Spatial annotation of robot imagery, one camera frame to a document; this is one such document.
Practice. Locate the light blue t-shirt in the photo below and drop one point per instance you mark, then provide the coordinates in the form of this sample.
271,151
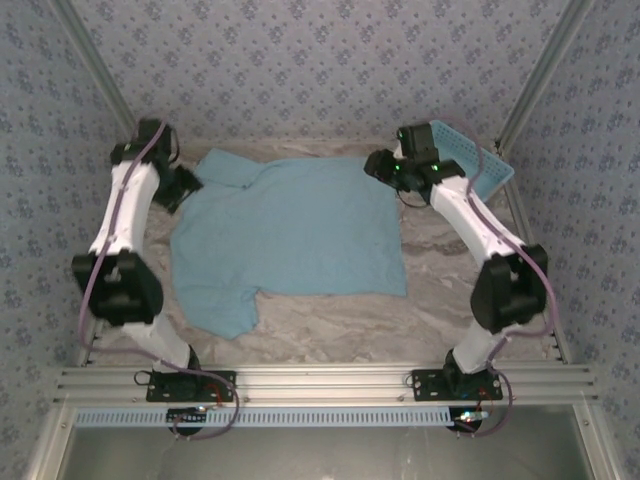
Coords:
290,225

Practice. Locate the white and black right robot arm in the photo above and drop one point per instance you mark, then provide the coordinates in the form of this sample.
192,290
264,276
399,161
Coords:
465,210

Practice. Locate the blue plastic perforated basket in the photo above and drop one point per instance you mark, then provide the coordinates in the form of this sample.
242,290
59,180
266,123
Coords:
492,170

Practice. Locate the small black electronics board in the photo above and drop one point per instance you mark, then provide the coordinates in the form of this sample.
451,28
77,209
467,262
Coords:
470,417
186,416

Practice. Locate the grey metal panel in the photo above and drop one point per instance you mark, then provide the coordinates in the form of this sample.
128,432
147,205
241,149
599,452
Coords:
320,455

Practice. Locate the aluminium table side rail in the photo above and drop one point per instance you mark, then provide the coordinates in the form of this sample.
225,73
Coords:
85,350
522,220

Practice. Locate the aluminium frame post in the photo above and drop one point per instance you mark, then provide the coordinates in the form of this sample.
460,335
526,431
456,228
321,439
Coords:
545,65
92,55

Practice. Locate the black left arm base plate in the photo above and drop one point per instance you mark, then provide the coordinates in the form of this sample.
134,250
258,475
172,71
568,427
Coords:
165,392

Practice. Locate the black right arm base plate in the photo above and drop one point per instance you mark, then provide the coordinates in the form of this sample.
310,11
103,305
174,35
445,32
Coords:
430,390

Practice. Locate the aluminium frame cross rail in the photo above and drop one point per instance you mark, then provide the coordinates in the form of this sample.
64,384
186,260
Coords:
320,382

